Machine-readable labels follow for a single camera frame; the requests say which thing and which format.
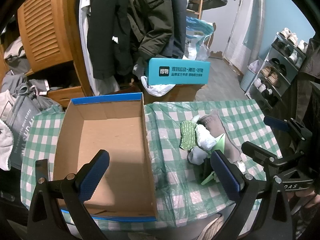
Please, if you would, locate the person right hand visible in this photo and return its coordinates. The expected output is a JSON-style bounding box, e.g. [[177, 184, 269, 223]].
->
[[286, 186, 319, 215]]

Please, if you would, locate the light green cloth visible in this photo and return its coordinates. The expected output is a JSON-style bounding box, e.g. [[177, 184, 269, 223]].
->
[[210, 133, 226, 181]]

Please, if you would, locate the black rolled sock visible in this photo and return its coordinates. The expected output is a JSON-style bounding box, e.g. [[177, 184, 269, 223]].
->
[[200, 158, 215, 185]]

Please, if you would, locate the white light-blue sock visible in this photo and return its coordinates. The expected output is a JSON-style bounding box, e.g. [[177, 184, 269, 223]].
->
[[195, 124, 217, 151]]

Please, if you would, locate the grey-blue rolled sock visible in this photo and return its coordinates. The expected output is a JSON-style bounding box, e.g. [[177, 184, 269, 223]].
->
[[188, 146, 208, 165]]

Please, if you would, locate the green checkered tablecloth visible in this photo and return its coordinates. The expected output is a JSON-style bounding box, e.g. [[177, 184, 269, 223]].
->
[[20, 99, 283, 231]]

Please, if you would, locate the light blue trash bin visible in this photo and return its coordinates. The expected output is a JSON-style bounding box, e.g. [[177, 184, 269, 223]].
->
[[240, 68, 255, 92]]

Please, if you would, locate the shoe rack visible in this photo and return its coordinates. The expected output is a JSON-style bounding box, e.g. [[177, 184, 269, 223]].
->
[[245, 28, 308, 109]]

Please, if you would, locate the green scrubbing cloth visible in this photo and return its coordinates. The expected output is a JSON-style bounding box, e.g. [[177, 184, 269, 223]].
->
[[180, 120, 197, 151]]

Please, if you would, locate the brown cardboard box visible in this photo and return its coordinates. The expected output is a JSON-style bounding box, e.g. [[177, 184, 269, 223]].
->
[[112, 82, 206, 105]]

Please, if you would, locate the blue cardboard shoe box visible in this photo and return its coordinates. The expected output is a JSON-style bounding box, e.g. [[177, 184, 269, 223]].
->
[[53, 93, 157, 223]]

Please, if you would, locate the grey tote bag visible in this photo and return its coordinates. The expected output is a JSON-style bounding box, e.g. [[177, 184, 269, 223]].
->
[[6, 90, 63, 170]]

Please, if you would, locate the white towel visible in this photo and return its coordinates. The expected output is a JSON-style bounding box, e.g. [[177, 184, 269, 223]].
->
[[0, 90, 16, 171]]

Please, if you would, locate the teal printed box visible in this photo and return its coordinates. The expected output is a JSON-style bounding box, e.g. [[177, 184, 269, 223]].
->
[[145, 58, 210, 86]]

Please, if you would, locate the blue white plastic bag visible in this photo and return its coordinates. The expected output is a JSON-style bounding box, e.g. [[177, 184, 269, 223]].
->
[[183, 16, 215, 61]]

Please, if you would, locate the black hanging coat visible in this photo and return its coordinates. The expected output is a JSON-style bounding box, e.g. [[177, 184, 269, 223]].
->
[[87, 0, 134, 84]]

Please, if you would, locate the olive hanging jacket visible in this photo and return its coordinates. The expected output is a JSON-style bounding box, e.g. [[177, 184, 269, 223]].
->
[[127, 0, 187, 64]]

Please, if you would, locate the wooden louvered wardrobe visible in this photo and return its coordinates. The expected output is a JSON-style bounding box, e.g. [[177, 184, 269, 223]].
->
[[1, 0, 93, 107]]

